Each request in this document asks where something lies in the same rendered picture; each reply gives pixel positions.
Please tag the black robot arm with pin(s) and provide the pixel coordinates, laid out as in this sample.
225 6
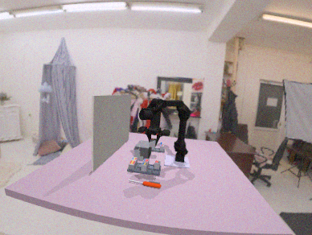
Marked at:
153 112

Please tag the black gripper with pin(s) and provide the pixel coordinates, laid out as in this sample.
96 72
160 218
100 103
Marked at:
162 133

